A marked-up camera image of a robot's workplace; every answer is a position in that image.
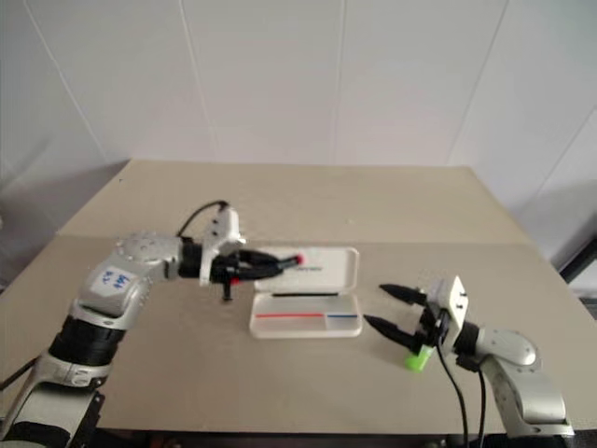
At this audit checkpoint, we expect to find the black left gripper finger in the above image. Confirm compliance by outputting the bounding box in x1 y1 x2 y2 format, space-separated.
240 249 299 271
238 265 286 282

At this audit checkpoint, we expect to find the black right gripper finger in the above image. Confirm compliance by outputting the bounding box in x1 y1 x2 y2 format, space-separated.
363 314 417 350
379 283 424 306

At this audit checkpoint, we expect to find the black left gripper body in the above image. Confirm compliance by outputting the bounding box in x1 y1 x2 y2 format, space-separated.
212 251 245 302

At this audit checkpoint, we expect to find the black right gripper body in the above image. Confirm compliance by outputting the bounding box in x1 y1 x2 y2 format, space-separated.
411 289 452 357

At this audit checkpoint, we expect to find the red marker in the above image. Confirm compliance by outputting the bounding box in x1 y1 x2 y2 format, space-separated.
231 253 306 287

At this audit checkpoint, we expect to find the green marker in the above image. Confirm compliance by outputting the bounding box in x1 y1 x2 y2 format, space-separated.
404 346 434 373

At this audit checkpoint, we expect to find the black marker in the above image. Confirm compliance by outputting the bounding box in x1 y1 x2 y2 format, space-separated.
271 290 340 299

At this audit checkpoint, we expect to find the white open pencil case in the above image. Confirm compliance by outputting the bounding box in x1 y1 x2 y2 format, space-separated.
248 246 364 341

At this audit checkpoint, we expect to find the white handwritten label sticker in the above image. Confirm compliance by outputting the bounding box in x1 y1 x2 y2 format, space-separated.
95 263 132 292

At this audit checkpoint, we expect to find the black object beside table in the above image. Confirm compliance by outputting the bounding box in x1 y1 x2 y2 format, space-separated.
556 231 597 320

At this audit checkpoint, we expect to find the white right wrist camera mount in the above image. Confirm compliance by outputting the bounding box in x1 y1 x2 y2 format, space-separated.
426 274 468 350

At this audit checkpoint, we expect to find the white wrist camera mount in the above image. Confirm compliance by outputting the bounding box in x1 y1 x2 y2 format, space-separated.
198 208 247 287
426 274 468 350

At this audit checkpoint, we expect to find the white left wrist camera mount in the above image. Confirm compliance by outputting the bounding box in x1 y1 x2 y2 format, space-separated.
198 208 247 287

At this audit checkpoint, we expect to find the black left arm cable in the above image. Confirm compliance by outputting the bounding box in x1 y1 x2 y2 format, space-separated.
175 200 230 236

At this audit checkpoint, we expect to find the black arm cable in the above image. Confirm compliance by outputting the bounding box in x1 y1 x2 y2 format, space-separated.
433 343 490 448
175 200 230 236

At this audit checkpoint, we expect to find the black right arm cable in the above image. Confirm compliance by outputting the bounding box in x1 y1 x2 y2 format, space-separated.
433 343 490 448

